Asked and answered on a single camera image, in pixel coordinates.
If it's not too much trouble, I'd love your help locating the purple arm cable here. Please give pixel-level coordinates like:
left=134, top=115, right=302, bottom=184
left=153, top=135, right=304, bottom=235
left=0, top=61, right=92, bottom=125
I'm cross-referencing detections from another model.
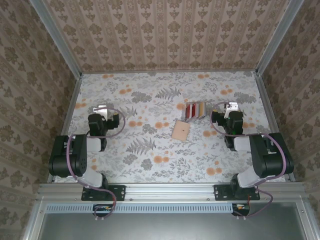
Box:
left=210, top=101, right=288, bottom=221
left=65, top=106, right=127, bottom=222

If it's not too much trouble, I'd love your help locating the black cable connector box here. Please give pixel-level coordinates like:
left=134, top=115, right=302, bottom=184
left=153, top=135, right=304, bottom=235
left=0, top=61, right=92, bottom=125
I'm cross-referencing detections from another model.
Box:
left=92, top=203, right=116, bottom=218
left=231, top=202, right=251, bottom=216

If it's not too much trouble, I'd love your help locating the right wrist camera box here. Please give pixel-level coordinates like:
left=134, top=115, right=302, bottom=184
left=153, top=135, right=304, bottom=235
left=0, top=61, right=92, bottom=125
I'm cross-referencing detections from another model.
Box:
left=225, top=101, right=239, bottom=113

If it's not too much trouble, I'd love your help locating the grey metal panel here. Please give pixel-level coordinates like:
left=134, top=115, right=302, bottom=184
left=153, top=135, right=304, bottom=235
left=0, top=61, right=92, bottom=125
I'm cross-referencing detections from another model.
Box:
left=39, top=212, right=302, bottom=240

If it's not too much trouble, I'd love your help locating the aluminium frame post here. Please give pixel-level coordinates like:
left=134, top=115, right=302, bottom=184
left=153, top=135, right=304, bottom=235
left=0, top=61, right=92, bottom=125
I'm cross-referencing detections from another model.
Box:
left=29, top=0, right=84, bottom=79
left=255, top=0, right=306, bottom=76

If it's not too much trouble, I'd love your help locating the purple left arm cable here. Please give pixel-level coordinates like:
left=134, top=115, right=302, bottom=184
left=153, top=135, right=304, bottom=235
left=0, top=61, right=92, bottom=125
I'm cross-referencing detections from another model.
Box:
left=65, top=106, right=127, bottom=222

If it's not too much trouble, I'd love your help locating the white slotted cable duct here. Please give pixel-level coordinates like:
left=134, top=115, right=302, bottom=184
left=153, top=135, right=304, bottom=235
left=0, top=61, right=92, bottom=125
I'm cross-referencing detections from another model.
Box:
left=46, top=202, right=237, bottom=214

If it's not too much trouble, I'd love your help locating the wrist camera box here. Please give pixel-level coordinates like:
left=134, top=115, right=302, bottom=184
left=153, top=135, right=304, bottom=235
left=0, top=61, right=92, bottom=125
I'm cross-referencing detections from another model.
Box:
left=225, top=101, right=239, bottom=113
left=93, top=104, right=109, bottom=120

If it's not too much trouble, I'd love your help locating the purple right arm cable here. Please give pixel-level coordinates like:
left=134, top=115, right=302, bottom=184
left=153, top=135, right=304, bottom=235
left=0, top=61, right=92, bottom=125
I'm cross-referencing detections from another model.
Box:
left=210, top=101, right=288, bottom=221

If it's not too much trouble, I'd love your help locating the clear acrylic card box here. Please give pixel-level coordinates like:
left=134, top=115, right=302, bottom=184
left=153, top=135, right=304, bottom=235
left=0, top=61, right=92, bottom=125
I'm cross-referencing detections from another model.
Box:
left=180, top=101, right=209, bottom=123

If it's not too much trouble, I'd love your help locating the thin aluminium rail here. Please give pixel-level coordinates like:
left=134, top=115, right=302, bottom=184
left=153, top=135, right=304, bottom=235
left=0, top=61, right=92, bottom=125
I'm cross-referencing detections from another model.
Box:
left=81, top=69, right=258, bottom=74

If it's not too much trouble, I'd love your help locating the wide aluminium base rail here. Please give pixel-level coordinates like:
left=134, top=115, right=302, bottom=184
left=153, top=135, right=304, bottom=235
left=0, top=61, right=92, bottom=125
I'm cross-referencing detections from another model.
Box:
left=37, top=182, right=308, bottom=203

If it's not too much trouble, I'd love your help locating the aluminium side rail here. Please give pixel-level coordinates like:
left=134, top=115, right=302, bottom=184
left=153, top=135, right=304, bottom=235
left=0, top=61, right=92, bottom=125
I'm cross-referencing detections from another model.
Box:
left=254, top=72, right=296, bottom=183
left=46, top=74, right=84, bottom=183

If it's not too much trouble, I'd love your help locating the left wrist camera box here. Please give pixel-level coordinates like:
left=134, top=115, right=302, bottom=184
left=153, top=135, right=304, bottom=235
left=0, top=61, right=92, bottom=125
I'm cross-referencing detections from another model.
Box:
left=93, top=104, right=109, bottom=120

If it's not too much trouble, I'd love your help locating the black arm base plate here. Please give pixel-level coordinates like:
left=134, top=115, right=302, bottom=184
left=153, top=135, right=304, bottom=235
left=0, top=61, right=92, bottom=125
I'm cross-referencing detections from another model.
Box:
left=81, top=184, right=126, bottom=202
left=214, top=184, right=261, bottom=202

